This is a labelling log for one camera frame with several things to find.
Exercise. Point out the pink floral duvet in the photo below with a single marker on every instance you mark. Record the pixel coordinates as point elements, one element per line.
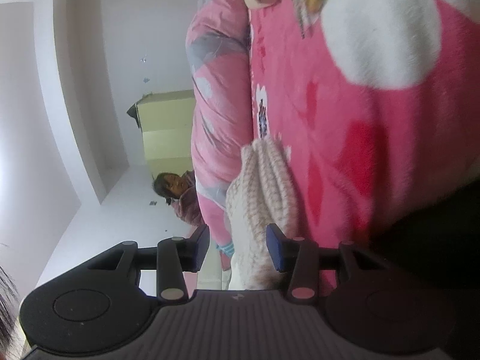
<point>217,49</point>

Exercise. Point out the woman in purple coat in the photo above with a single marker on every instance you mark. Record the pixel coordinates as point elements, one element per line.
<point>180,193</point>

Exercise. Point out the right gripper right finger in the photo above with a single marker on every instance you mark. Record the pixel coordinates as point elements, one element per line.
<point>298,258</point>

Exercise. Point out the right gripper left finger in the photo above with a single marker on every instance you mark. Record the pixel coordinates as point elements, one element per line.
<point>177,255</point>

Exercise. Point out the pink flowered bed sheet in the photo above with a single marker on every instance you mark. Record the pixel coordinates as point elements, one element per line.
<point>376,103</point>

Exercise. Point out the teal striped cloth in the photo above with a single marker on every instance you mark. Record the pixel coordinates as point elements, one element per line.
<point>227,249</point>

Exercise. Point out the yellow green wardrobe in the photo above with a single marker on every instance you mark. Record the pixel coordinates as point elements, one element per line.
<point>165,121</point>

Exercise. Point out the cream knit cardigan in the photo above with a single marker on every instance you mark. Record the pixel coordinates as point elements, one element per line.
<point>262,194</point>

